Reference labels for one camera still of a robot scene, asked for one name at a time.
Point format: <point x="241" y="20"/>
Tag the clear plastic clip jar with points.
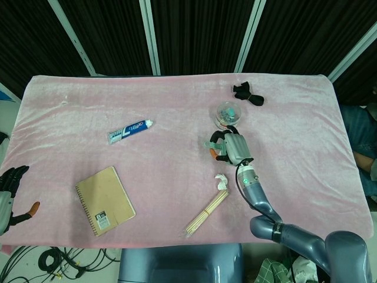
<point x="226" y="113"/>

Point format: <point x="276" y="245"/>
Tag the left black grey robot hand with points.
<point x="6" y="206"/>

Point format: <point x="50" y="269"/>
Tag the white metal frame post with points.
<point x="353" y="50"/>
<point x="150" y="35"/>
<point x="248" y="35"/>
<point x="73" y="38"/>

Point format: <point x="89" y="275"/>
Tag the blue white toothpaste tube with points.
<point x="129" y="131"/>

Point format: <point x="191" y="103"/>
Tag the white paper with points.
<point x="221" y="182"/>

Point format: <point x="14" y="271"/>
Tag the white plastic bag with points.
<point x="303" y="271"/>

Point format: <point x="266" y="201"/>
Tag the yellow rubber band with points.
<point x="207" y="211"/>

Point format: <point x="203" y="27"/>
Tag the brown kraft spiral notebook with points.
<point x="106" y="200"/>

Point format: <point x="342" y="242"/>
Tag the right black grey robot hand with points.
<point x="237" y="148"/>

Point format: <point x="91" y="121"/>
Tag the pink plush tablecloth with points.
<point x="162" y="162"/>

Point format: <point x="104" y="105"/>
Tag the seated person blue clothes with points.
<point x="357" y="132"/>

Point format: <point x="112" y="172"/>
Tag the blue-grey robot torso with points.
<point x="176" y="262"/>

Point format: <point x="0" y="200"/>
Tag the green checked cloth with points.
<point x="271" y="272"/>

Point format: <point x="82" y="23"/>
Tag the black pleated curtain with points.
<point x="200" y="29"/>

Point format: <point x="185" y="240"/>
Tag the wrapped wooden chopstick bundle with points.
<point x="197" y="221"/>

